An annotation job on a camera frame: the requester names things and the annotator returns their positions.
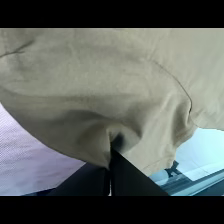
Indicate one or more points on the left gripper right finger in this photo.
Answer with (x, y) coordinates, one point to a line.
(133, 180)

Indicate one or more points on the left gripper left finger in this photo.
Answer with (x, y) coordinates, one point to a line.
(86, 183)

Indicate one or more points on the brown garment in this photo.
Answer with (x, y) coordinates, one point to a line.
(100, 86)

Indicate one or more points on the silver frame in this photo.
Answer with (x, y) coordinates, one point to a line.
(200, 185)

